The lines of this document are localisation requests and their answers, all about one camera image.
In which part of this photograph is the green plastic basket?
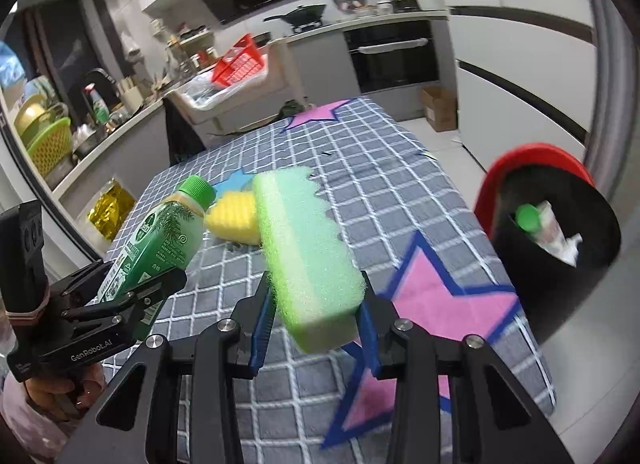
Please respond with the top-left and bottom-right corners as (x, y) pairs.
(26, 116), (73, 177)

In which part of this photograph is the black kitchen faucet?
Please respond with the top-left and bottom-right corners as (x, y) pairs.
(82, 68), (121, 100)

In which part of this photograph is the white paper cup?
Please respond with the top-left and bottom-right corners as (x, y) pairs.
(536, 200), (571, 245)

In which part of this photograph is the black built-in oven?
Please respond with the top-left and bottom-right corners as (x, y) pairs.
(344, 19), (442, 95)

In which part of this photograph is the gold foil bag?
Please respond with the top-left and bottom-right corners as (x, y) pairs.
(87, 181), (137, 242)

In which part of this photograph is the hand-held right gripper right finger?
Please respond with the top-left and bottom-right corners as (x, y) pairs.
(352, 271), (573, 464)

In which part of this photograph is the yellow bowl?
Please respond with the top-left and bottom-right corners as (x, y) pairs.
(14, 94), (63, 137)

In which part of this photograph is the clear plastic sheet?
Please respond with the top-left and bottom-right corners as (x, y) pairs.
(182, 71), (266, 110)

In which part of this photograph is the black wok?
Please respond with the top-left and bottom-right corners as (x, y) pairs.
(264, 4), (327, 27)

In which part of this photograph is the green bottle with green cap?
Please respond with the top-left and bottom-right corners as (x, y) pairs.
(94, 176), (216, 340)

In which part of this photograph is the person's left hand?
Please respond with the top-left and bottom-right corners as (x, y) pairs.
(25, 361), (108, 420)

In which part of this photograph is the green spray bottle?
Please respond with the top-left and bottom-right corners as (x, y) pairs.
(84, 84), (111, 126)

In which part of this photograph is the grey grid star tablecloth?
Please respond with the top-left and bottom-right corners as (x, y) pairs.
(97, 96), (558, 450)

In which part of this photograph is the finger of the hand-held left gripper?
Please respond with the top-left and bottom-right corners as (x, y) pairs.
(61, 266), (188, 342)
(47, 260), (118, 312)

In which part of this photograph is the cardboard box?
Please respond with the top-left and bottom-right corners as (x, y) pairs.
(420, 85), (458, 133)

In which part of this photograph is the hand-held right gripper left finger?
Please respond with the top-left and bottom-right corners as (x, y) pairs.
(60, 271), (276, 464)

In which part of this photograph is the green sponge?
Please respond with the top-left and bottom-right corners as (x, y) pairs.
(251, 168), (366, 352)

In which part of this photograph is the white refrigerator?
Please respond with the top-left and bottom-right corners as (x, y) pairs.
(447, 0), (608, 165)

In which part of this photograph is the yellow sponge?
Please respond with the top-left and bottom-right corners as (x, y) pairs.
(206, 191), (262, 246)

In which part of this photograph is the dark green cloth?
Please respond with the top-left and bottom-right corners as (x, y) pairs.
(277, 99), (313, 120)

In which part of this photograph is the black trash bin red lid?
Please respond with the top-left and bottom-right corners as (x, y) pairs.
(472, 143), (622, 345)

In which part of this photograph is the red plastic basket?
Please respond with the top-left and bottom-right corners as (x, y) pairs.
(211, 34), (267, 85)

